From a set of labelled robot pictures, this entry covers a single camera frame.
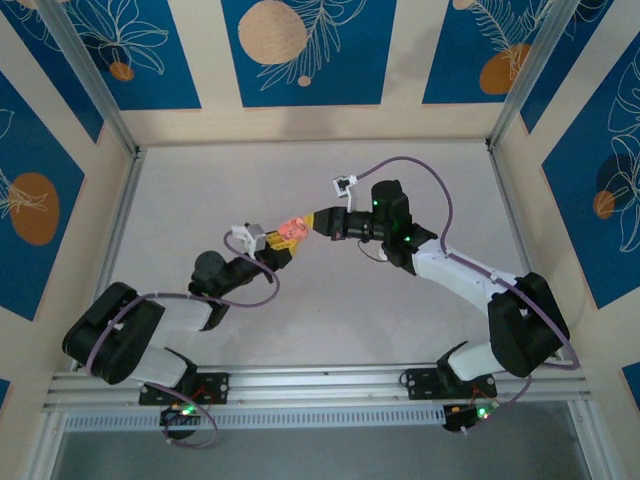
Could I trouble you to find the pink earbud charging case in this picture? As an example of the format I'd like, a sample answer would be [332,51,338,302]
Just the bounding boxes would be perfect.
[278,215,309,242]

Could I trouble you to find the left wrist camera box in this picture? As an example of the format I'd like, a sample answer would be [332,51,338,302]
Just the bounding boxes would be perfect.
[230,223,266,254]

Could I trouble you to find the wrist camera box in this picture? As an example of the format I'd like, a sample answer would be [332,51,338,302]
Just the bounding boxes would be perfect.
[230,223,266,254]
[329,173,359,212]

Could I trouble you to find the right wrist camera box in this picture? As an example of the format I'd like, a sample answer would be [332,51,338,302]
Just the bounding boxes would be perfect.
[329,173,359,212]

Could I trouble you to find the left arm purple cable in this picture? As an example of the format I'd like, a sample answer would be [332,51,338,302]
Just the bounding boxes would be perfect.
[85,232,281,450]

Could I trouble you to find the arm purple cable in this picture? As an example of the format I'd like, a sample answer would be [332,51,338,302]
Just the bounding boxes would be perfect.
[355,156,582,436]
[85,232,281,450]

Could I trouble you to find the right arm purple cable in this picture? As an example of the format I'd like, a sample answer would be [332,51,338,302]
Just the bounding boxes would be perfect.
[355,156,582,436]

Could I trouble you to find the aluminium side rail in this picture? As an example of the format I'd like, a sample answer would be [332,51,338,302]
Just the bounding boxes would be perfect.
[487,144,564,361]
[72,147,149,371]

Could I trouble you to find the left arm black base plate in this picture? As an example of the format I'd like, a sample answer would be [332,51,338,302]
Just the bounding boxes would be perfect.
[138,372,231,406]

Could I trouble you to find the aluminium mounting rail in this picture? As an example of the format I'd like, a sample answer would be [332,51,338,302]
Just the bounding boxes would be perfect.
[42,362,594,414]

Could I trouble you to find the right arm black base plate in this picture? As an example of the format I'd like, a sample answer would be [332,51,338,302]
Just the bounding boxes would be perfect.
[402,367,499,401]

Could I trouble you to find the grey slotted cable duct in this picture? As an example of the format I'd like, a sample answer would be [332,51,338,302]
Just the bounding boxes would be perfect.
[62,404,449,432]

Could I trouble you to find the aluminium frame post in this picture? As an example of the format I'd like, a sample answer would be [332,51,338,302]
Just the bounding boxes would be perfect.
[37,0,141,156]
[487,0,586,151]

